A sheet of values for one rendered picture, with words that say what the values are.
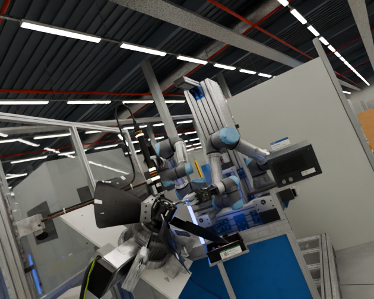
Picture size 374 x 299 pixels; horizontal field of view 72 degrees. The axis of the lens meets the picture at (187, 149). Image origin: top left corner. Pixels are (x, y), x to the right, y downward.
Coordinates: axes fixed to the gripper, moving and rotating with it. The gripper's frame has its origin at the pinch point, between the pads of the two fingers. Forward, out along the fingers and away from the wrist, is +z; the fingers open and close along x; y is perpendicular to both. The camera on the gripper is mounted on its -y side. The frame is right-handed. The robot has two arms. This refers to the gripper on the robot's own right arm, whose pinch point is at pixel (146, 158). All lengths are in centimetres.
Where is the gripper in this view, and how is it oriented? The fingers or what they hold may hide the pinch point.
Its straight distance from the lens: 141.6
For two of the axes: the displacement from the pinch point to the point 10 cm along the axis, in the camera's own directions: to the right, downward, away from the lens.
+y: 3.6, 9.3, -1.1
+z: -1.3, -0.7, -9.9
